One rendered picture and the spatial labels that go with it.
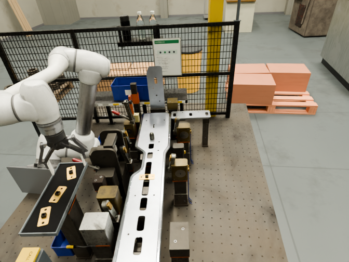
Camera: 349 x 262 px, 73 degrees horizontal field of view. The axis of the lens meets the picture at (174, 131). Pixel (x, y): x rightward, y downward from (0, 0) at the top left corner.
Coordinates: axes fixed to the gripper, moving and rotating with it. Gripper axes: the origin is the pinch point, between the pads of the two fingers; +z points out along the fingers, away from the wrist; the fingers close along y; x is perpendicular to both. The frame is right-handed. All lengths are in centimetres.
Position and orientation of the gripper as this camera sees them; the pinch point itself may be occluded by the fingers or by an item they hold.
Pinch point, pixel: (68, 167)
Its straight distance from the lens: 117.9
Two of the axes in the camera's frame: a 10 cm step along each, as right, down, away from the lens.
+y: 9.3, -2.5, 2.8
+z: 0.5, 8.1, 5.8
